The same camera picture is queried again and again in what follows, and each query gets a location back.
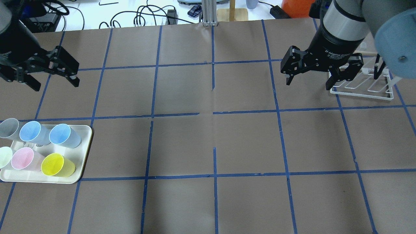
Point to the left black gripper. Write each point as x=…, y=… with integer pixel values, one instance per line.
x=13, y=41

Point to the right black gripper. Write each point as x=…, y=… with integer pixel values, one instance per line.
x=332, y=45

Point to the yellow plastic cup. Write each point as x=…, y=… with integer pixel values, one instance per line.
x=57, y=165

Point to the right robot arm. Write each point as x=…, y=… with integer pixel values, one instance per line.
x=344, y=24

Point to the light blue cup middle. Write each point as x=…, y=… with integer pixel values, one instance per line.
x=35, y=133

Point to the light blue cup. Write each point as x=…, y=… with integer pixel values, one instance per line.
x=35, y=133
x=63, y=135

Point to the grey plastic cup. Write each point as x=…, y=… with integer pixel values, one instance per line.
x=10, y=129

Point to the light blue cup outer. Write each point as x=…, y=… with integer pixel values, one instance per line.
x=63, y=135

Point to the pale green plastic cup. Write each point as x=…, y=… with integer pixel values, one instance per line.
x=6, y=154

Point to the pink plastic cup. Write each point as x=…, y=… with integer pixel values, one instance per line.
x=27, y=159

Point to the black electronics box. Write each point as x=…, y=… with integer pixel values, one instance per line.
x=46, y=23

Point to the orange round object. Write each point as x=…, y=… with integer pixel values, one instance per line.
x=297, y=8

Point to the black power adapter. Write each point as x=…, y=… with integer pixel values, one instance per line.
x=278, y=13

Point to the cream plastic tray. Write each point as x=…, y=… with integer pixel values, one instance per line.
x=77, y=156

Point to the wooden stand base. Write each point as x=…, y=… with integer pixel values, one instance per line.
x=232, y=14

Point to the blue checkered cloth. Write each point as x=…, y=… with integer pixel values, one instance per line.
x=195, y=11

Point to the black power brick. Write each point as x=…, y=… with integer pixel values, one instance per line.
x=171, y=17

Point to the white wire dish rack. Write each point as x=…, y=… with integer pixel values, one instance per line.
x=372, y=81

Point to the aluminium frame post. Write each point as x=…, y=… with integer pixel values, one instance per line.
x=209, y=13

